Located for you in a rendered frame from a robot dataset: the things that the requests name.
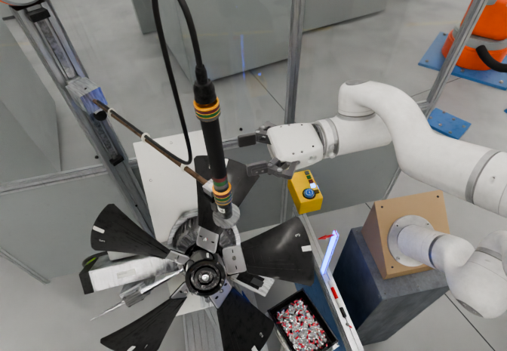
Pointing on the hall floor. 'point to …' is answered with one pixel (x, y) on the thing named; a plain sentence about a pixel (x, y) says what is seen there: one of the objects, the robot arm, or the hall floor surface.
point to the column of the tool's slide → (129, 190)
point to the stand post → (213, 318)
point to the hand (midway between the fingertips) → (247, 154)
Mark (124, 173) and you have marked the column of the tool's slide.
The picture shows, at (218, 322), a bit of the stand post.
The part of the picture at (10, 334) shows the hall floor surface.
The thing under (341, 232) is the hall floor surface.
